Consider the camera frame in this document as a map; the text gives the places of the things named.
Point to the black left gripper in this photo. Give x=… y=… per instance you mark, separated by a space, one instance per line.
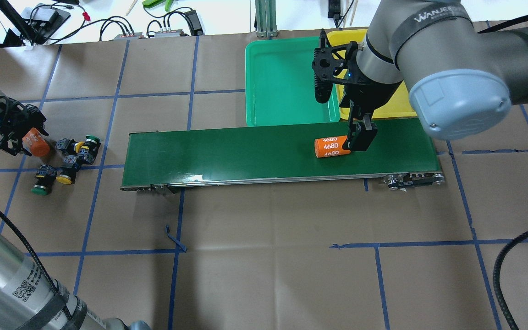
x=11 y=120

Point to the green conveyor belt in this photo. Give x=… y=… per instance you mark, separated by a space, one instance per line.
x=401 y=154

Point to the aluminium frame post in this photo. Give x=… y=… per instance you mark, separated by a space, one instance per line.
x=265 y=19

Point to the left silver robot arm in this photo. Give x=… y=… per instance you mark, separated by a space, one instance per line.
x=30 y=299

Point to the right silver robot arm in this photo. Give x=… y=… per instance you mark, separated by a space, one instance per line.
x=460 y=82

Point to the yellow plastic tray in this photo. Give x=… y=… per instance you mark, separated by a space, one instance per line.
x=389 y=101

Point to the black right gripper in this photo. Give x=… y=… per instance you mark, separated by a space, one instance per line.
x=368 y=95

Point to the black power adapter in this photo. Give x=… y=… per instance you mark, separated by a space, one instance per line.
x=334 y=9

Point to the green plastic clip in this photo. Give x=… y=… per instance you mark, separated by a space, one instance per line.
x=150 y=4

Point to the yellow mushroom push button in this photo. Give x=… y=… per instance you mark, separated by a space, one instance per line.
x=68 y=170

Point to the green mushroom push button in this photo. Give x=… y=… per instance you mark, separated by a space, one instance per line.
x=45 y=176

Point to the green plastic tray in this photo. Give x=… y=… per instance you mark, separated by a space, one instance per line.
x=279 y=84

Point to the black power brick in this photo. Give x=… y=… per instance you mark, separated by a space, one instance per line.
x=194 y=22

